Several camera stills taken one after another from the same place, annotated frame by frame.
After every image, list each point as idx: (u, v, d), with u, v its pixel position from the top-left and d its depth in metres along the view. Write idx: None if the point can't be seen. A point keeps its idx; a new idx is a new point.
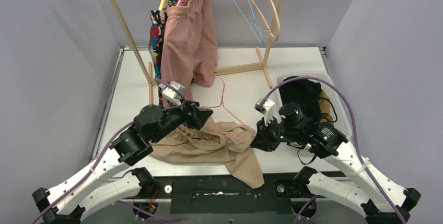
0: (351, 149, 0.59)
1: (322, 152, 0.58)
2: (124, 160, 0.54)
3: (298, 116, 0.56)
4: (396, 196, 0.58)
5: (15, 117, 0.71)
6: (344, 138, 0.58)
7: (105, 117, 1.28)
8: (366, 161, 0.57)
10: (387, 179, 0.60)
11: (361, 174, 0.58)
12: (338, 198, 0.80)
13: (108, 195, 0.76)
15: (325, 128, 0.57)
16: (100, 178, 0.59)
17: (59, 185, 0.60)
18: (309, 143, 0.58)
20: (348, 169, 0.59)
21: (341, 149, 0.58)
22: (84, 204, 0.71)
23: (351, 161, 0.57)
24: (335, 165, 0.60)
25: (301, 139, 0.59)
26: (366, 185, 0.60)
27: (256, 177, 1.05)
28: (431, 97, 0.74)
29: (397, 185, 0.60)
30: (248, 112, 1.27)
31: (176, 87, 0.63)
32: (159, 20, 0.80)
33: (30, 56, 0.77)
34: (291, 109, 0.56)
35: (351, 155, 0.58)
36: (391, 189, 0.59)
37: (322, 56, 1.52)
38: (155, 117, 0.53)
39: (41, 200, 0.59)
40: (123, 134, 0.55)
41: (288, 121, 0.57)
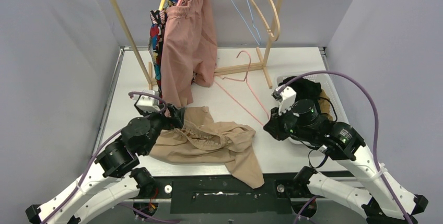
0: (368, 155, 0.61)
1: (337, 154, 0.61)
2: (108, 174, 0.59)
3: (312, 115, 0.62)
4: (408, 203, 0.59)
5: (15, 117, 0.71)
6: (361, 142, 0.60)
7: (105, 117, 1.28)
8: (382, 167, 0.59)
10: (400, 187, 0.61)
11: (375, 180, 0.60)
12: (338, 199, 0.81)
13: (103, 201, 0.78)
15: (344, 129, 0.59)
16: (86, 193, 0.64)
17: (48, 203, 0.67)
18: (324, 144, 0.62)
20: (363, 175, 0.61)
21: (359, 153, 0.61)
22: (80, 214, 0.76)
23: (367, 167, 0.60)
24: (351, 169, 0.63)
25: (317, 139, 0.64)
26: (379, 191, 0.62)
27: (256, 177, 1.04)
28: (432, 97, 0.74)
29: (409, 193, 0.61)
30: (248, 112, 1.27)
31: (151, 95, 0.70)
32: (159, 20, 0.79)
33: (29, 56, 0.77)
34: (306, 108, 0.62)
35: (367, 161, 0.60)
36: (403, 197, 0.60)
37: (322, 56, 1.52)
38: (142, 129, 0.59)
39: (32, 217, 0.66)
40: (108, 148, 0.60)
41: (303, 120, 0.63)
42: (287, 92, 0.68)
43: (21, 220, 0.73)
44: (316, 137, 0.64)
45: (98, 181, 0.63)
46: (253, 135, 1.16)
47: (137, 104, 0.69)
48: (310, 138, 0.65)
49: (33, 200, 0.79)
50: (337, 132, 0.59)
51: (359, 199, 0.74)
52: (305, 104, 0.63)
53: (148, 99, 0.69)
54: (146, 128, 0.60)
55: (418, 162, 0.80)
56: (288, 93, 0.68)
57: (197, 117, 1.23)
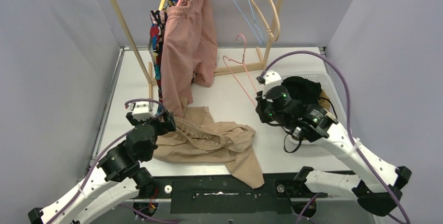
0: (341, 131, 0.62)
1: (311, 133, 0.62)
2: (111, 178, 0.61)
3: (285, 99, 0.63)
4: (387, 175, 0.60)
5: (15, 117, 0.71)
6: (333, 119, 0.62)
7: (105, 117, 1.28)
8: (357, 142, 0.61)
10: (378, 160, 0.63)
11: (352, 155, 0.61)
12: (333, 188, 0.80)
13: (103, 203, 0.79)
15: (314, 110, 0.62)
16: (88, 197, 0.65)
17: (50, 206, 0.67)
18: (298, 126, 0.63)
20: (340, 151, 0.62)
21: (331, 130, 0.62)
22: (80, 218, 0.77)
23: (342, 143, 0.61)
24: (327, 148, 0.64)
25: (292, 122, 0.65)
26: (359, 167, 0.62)
27: (256, 177, 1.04)
28: (432, 97, 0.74)
29: (388, 165, 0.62)
30: (248, 112, 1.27)
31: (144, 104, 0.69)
32: (159, 20, 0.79)
33: (30, 56, 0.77)
34: (279, 93, 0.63)
35: (341, 137, 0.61)
36: (382, 169, 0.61)
37: (322, 56, 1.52)
38: (147, 134, 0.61)
39: (34, 220, 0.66)
40: (110, 152, 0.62)
41: (277, 105, 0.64)
42: (270, 77, 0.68)
43: (21, 220, 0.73)
44: (290, 120, 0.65)
45: (100, 186, 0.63)
46: (253, 135, 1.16)
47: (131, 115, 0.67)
48: (284, 121, 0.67)
49: (33, 200, 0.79)
50: (309, 114, 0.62)
51: (350, 184, 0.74)
52: (277, 90, 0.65)
53: (143, 107, 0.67)
54: (150, 133, 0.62)
55: (418, 162, 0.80)
56: (273, 78, 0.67)
57: (197, 117, 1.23)
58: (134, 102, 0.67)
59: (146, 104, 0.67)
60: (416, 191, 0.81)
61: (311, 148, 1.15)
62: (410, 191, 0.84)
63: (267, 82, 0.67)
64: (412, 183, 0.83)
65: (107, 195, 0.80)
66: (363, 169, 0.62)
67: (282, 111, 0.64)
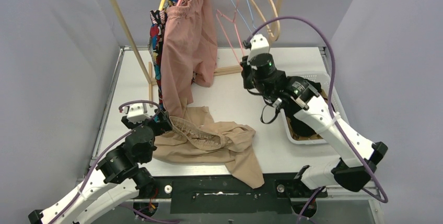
0: (322, 104, 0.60)
1: (292, 107, 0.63)
2: (109, 180, 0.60)
3: (270, 68, 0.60)
4: (364, 149, 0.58)
5: (15, 117, 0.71)
6: (314, 92, 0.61)
7: (105, 117, 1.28)
8: (336, 115, 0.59)
10: (356, 134, 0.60)
11: (330, 128, 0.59)
12: (319, 176, 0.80)
13: (102, 205, 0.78)
15: (296, 83, 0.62)
16: (88, 199, 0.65)
17: (51, 208, 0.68)
18: (279, 98, 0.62)
20: (318, 125, 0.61)
21: (312, 103, 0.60)
22: (79, 219, 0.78)
23: (321, 115, 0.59)
24: (306, 119, 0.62)
25: (272, 94, 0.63)
26: (335, 139, 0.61)
27: (256, 177, 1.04)
28: (432, 97, 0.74)
29: (367, 140, 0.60)
30: (248, 112, 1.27)
31: (138, 106, 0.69)
32: (159, 19, 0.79)
33: (30, 56, 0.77)
34: (265, 61, 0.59)
35: (322, 109, 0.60)
36: (359, 143, 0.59)
37: (322, 56, 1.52)
38: (146, 136, 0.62)
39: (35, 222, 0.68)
40: (109, 154, 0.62)
41: (261, 73, 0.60)
42: (258, 42, 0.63)
43: (21, 220, 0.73)
44: (271, 91, 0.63)
45: (99, 188, 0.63)
46: (253, 135, 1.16)
47: (126, 118, 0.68)
48: (266, 92, 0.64)
49: (33, 200, 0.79)
50: (290, 85, 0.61)
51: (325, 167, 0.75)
52: (263, 58, 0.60)
53: (138, 109, 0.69)
54: (149, 136, 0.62)
55: (419, 161, 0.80)
56: (258, 43, 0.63)
57: (197, 117, 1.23)
58: (128, 105, 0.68)
59: (139, 106, 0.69)
60: (417, 190, 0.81)
61: (311, 148, 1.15)
62: (410, 191, 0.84)
63: (252, 47, 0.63)
64: (412, 183, 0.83)
65: (106, 196, 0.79)
66: (340, 142, 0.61)
67: (265, 81, 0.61)
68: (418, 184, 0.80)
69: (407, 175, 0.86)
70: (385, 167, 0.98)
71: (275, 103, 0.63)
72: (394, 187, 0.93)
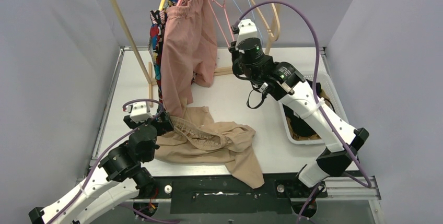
0: (307, 90, 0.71)
1: (277, 91, 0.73)
2: (112, 178, 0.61)
3: (257, 52, 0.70)
4: (347, 134, 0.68)
5: (15, 117, 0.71)
6: (300, 78, 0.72)
7: (105, 117, 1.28)
8: (320, 101, 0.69)
10: (339, 120, 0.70)
11: (315, 113, 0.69)
12: (313, 170, 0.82)
13: (102, 204, 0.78)
15: (283, 69, 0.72)
16: (90, 197, 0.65)
17: (52, 205, 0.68)
18: (266, 82, 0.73)
20: (304, 109, 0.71)
21: (297, 87, 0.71)
22: (79, 218, 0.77)
23: (306, 101, 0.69)
24: (293, 104, 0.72)
25: (260, 77, 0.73)
26: (320, 125, 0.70)
27: (256, 177, 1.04)
28: (432, 97, 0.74)
29: (350, 126, 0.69)
30: (248, 112, 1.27)
31: (142, 105, 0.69)
32: (159, 20, 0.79)
33: (30, 56, 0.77)
34: (252, 45, 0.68)
35: (306, 95, 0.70)
36: (342, 129, 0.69)
37: (322, 56, 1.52)
38: (149, 134, 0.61)
39: (35, 220, 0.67)
40: (112, 152, 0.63)
41: (248, 57, 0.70)
42: (245, 27, 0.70)
43: (21, 220, 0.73)
44: (259, 75, 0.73)
45: (102, 185, 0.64)
46: (253, 135, 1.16)
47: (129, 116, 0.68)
48: (254, 76, 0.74)
49: (33, 199, 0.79)
50: (278, 71, 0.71)
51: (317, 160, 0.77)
52: (251, 43, 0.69)
53: (141, 107, 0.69)
54: (152, 133, 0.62)
55: (419, 161, 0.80)
56: (246, 27, 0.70)
57: (197, 117, 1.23)
58: (131, 104, 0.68)
59: (142, 105, 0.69)
60: (417, 191, 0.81)
61: (311, 148, 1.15)
62: (410, 191, 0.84)
63: (240, 32, 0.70)
64: (412, 183, 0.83)
65: (107, 195, 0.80)
66: (324, 126, 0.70)
67: (253, 65, 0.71)
68: (418, 184, 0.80)
69: (406, 175, 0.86)
70: (385, 167, 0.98)
71: (261, 87, 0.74)
72: (394, 187, 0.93)
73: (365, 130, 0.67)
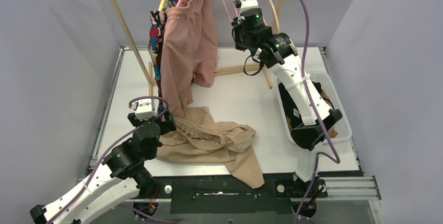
0: (296, 63, 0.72)
1: (269, 58, 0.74)
2: (116, 175, 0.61)
3: (257, 20, 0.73)
4: (322, 110, 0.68)
5: (15, 119, 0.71)
6: (293, 50, 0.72)
7: (105, 117, 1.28)
8: (306, 75, 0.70)
10: (319, 98, 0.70)
11: (298, 86, 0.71)
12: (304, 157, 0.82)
13: (103, 203, 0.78)
15: (280, 38, 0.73)
16: (93, 193, 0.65)
17: (55, 202, 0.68)
18: (260, 48, 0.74)
20: (289, 81, 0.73)
21: (288, 59, 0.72)
22: (80, 217, 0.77)
23: (293, 73, 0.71)
24: (279, 74, 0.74)
25: (256, 44, 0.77)
26: (299, 98, 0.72)
27: (256, 177, 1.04)
28: (432, 99, 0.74)
29: (326, 105, 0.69)
30: (248, 111, 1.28)
31: (148, 103, 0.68)
32: (159, 20, 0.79)
33: (30, 57, 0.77)
34: (253, 13, 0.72)
35: (295, 68, 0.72)
36: (318, 105, 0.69)
37: (322, 56, 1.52)
38: (153, 131, 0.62)
39: (37, 217, 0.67)
40: (115, 150, 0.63)
41: (248, 23, 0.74)
42: (247, 2, 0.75)
43: (21, 219, 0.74)
44: (256, 42, 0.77)
45: (105, 182, 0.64)
46: (253, 136, 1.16)
47: (134, 113, 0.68)
48: (252, 43, 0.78)
49: (33, 199, 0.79)
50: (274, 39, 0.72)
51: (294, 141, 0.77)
52: (252, 11, 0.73)
53: (146, 105, 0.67)
54: (156, 130, 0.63)
55: (419, 162, 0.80)
56: (248, 2, 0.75)
57: (197, 116, 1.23)
58: (137, 101, 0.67)
59: (148, 103, 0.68)
60: (416, 192, 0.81)
61: None
62: (409, 192, 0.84)
63: (242, 6, 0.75)
64: (412, 184, 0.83)
65: (108, 194, 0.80)
66: (303, 99, 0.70)
67: (252, 32, 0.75)
68: (418, 185, 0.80)
69: (406, 176, 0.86)
70: (384, 168, 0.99)
71: (256, 52, 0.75)
72: (393, 187, 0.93)
73: (340, 112, 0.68)
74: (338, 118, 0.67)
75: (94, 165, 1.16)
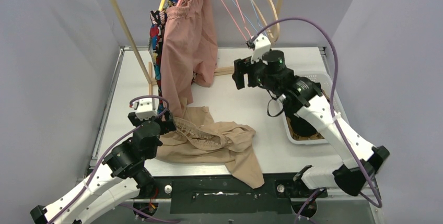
0: (324, 103, 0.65)
1: (295, 105, 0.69)
2: (117, 174, 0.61)
3: (280, 66, 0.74)
4: (363, 151, 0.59)
5: (15, 118, 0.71)
6: (317, 92, 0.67)
7: (105, 117, 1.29)
8: (337, 115, 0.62)
10: (357, 136, 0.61)
11: (329, 127, 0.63)
12: (323, 177, 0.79)
13: (103, 203, 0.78)
15: (302, 83, 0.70)
16: (94, 193, 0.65)
17: (55, 202, 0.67)
18: (284, 94, 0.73)
20: (319, 123, 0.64)
21: (314, 101, 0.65)
22: (81, 217, 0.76)
23: (322, 114, 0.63)
24: (307, 117, 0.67)
25: (280, 90, 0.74)
26: (334, 139, 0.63)
27: (256, 177, 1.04)
28: (432, 99, 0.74)
29: (368, 143, 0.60)
30: (248, 111, 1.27)
31: (148, 102, 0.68)
32: (159, 20, 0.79)
33: (30, 57, 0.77)
34: (276, 58, 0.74)
35: (323, 108, 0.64)
36: (358, 144, 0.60)
37: (322, 56, 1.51)
38: (153, 130, 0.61)
39: (38, 217, 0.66)
40: (116, 149, 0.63)
41: (271, 68, 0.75)
42: (261, 42, 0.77)
43: (21, 219, 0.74)
44: (278, 87, 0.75)
45: (105, 181, 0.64)
46: (253, 136, 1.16)
47: (135, 113, 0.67)
48: (275, 89, 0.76)
49: (33, 199, 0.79)
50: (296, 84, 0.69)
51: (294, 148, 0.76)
52: (275, 56, 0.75)
53: (147, 105, 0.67)
54: (156, 129, 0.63)
55: (419, 162, 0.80)
56: (263, 42, 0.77)
57: (197, 116, 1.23)
58: (139, 99, 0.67)
59: (149, 102, 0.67)
60: (416, 192, 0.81)
61: (311, 148, 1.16)
62: (410, 193, 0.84)
63: (257, 46, 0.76)
64: (412, 183, 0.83)
65: (108, 195, 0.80)
66: (339, 141, 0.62)
67: (274, 76, 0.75)
68: (418, 185, 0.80)
69: (406, 176, 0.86)
70: (384, 168, 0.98)
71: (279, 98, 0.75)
72: (393, 188, 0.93)
73: (385, 149, 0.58)
74: (385, 157, 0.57)
75: (94, 165, 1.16)
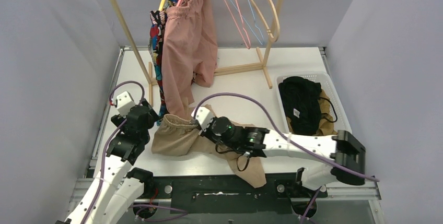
0: (275, 133, 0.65)
1: (260, 153, 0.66)
2: (127, 157, 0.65)
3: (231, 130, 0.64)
4: (327, 146, 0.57)
5: (15, 118, 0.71)
6: (265, 129, 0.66)
7: (105, 117, 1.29)
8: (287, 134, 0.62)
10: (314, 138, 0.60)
11: (291, 148, 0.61)
12: (318, 177, 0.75)
13: (118, 205, 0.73)
15: (254, 131, 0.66)
16: (113, 184, 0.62)
17: (76, 208, 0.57)
18: (246, 151, 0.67)
20: (281, 152, 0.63)
21: (267, 140, 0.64)
22: None
23: (278, 144, 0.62)
24: (274, 153, 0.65)
25: (240, 148, 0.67)
26: (304, 154, 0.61)
27: (258, 178, 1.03)
28: (432, 99, 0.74)
29: (326, 137, 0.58)
30: (248, 111, 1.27)
31: (125, 95, 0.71)
32: (159, 20, 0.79)
33: (29, 56, 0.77)
34: (225, 126, 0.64)
35: (276, 139, 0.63)
36: (321, 144, 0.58)
37: (322, 56, 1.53)
38: (143, 108, 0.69)
39: None
40: (114, 141, 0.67)
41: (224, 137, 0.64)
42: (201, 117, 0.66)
43: (21, 219, 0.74)
44: (237, 148, 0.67)
45: (119, 168, 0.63)
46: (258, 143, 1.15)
47: (116, 108, 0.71)
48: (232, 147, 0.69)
49: (33, 199, 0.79)
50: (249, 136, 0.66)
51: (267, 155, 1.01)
52: (222, 124, 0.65)
53: (125, 98, 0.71)
54: (147, 109, 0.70)
55: (418, 162, 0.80)
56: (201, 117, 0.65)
57: None
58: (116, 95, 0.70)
59: (126, 95, 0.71)
60: (417, 193, 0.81)
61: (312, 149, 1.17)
62: (410, 193, 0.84)
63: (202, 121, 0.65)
64: (412, 184, 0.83)
65: (119, 197, 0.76)
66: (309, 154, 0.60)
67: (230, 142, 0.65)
68: (417, 185, 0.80)
69: (406, 176, 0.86)
70: (384, 167, 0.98)
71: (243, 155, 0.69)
72: (393, 187, 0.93)
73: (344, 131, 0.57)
74: (346, 137, 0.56)
75: (94, 165, 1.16)
